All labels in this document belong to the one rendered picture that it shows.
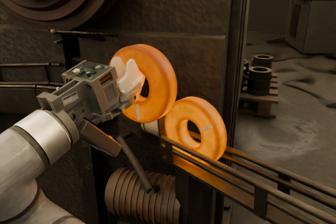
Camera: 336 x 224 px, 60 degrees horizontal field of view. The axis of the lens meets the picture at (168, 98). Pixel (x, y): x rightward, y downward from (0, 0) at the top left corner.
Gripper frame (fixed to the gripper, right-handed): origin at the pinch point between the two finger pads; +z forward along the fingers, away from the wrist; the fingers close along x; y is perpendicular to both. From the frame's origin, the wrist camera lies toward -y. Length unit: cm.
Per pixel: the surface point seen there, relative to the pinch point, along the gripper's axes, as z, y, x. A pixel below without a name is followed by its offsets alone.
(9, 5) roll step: 5.4, 10.0, 48.2
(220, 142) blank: 2.2, -13.9, -15.3
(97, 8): 14.6, 7.2, 23.9
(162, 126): 3.7, -16.2, 0.4
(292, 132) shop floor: 136, -124, -4
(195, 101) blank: 5.5, -7.8, -8.6
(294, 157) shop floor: 103, -115, -13
